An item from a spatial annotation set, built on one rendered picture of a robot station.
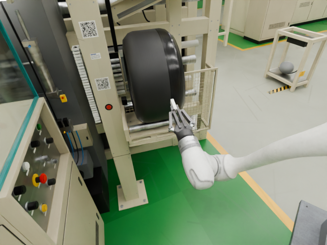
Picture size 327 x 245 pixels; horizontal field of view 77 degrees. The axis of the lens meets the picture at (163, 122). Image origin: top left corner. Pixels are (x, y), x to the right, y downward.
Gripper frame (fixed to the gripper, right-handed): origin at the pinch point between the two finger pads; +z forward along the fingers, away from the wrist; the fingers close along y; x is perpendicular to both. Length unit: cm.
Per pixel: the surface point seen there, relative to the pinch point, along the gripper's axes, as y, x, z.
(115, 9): 17, -13, 76
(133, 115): 18, 51, 40
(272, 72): -232, 152, 158
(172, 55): -5.5, -11.9, 23.3
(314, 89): -274, 152, 104
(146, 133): 13.0, 37.3, 11.7
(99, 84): 34.8, 5.5, 29.7
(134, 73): 15.4, -6.7, 20.0
